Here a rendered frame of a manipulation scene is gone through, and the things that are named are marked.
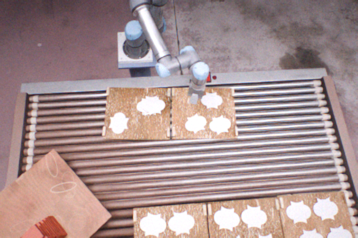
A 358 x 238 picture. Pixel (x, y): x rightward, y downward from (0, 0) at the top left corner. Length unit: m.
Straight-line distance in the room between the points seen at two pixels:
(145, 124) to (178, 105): 0.25
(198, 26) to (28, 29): 1.86
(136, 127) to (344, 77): 2.47
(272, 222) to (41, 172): 1.31
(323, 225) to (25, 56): 3.05
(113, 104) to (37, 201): 0.70
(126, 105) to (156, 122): 0.23
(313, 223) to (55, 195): 1.44
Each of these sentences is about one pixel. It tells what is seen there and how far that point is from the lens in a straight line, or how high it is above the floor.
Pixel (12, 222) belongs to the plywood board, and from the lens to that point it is 1.74.
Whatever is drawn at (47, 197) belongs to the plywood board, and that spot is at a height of 1.04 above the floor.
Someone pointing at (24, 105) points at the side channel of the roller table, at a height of 0.95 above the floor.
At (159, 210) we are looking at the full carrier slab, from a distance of 1.66.
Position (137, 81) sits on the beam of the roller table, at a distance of 1.90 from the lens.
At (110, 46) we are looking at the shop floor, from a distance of 3.19.
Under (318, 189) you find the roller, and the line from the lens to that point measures 1.92.
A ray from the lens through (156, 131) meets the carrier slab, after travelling 1.73.
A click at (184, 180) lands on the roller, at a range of 1.69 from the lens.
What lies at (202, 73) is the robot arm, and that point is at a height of 1.44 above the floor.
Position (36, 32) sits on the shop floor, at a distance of 3.52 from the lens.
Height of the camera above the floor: 2.59
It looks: 70 degrees down
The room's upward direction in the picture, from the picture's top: 8 degrees clockwise
